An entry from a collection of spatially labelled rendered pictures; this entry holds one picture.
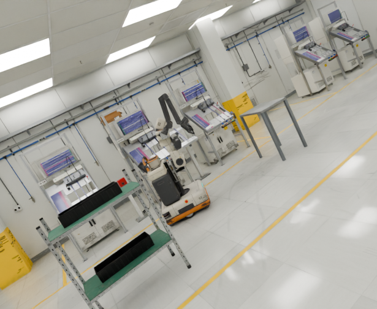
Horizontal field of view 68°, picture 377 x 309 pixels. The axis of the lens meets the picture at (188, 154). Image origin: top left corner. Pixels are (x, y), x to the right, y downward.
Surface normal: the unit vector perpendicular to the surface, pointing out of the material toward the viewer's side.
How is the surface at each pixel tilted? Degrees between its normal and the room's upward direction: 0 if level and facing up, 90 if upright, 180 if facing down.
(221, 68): 90
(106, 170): 90
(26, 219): 90
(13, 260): 90
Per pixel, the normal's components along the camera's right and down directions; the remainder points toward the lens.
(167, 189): 0.05, 0.17
